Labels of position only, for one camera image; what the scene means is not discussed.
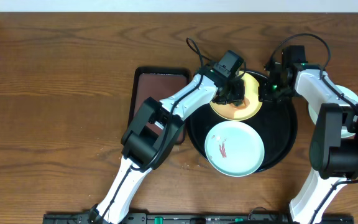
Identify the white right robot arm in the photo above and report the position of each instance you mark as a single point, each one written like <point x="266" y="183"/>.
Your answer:
<point x="334" y="144"/>

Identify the green and orange sponge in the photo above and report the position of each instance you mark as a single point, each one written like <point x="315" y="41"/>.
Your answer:
<point x="240" y="104"/>

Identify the black round tray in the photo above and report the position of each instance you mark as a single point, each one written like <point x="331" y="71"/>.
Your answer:
<point x="276" y="123"/>

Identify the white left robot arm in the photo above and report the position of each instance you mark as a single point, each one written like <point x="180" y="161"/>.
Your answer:
<point x="153" y="133"/>

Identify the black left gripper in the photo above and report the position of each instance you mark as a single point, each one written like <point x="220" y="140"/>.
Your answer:
<point x="234" y="94"/>

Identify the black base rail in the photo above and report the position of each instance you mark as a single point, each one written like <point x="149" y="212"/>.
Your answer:
<point x="143" y="218"/>

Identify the brown rectangular tray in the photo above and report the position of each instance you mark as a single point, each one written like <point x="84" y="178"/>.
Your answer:
<point x="156" y="82"/>

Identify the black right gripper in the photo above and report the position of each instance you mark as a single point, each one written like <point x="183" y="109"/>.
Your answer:
<point x="266" y="97"/>

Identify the yellow plate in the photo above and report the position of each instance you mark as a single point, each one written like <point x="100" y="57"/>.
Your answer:
<point x="250" y="104"/>

